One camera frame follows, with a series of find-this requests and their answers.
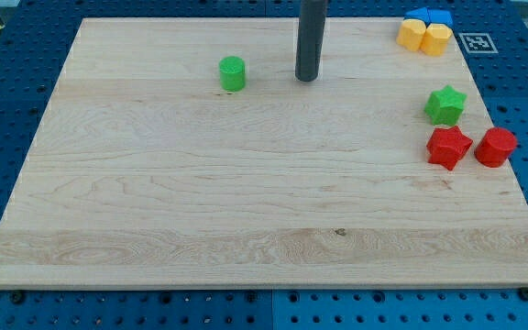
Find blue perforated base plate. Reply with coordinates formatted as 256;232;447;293
0;0;528;329

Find yellow hexagon block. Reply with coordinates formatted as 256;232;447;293
420;23;453;57
396;18;426;51

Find red star block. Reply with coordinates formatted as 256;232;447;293
426;126;473;171

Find light wooden board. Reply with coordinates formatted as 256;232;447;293
0;17;528;291

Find green star block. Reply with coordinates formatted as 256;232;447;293
423;85;468;127

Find right yellow hexagon block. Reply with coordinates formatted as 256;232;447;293
420;23;453;57

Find right blue block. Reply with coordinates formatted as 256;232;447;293
427;8;453;28

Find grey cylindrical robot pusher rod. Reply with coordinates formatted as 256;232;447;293
295;0;328;83

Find red cylinder block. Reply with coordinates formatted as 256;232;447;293
474;127;518;168

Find green cylinder block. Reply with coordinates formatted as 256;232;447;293
218;56;246;92

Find left yellow hexagon block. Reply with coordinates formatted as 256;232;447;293
396;18;426;51

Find left blue triangle block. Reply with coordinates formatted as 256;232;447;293
404;7;431;26

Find white fiducial marker tag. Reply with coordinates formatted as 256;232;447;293
459;32;498;54

